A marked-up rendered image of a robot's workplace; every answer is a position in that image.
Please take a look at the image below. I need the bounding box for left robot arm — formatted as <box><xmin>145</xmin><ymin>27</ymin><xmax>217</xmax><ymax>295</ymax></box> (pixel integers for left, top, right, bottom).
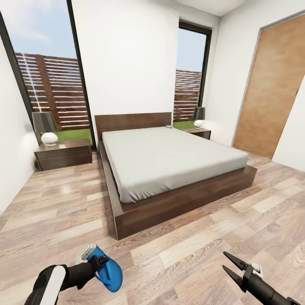
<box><xmin>24</xmin><ymin>243</ymin><xmax>109</xmax><ymax>305</ymax></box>

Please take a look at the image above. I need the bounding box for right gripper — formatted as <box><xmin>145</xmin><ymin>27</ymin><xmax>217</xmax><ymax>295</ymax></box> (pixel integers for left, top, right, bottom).
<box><xmin>222</xmin><ymin>251</ymin><xmax>275</xmax><ymax>305</ymax></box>

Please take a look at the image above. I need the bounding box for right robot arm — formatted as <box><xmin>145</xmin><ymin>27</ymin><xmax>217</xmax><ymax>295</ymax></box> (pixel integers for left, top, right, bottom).
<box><xmin>222</xmin><ymin>251</ymin><xmax>301</xmax><ymax>305</ymax></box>

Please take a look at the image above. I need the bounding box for sandal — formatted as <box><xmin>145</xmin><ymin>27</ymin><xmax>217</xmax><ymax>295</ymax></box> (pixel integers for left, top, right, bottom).
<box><xmin>86</xmin><ymin>245</ymin><xmax>123</xmax><ymax>293</ymax></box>

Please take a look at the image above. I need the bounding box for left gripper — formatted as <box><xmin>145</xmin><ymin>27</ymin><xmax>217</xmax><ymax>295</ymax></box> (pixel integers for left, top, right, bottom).
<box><xmin>75</xmin><ymin>255</ymin><xmax>109</xmax><ymax>290</ymax></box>

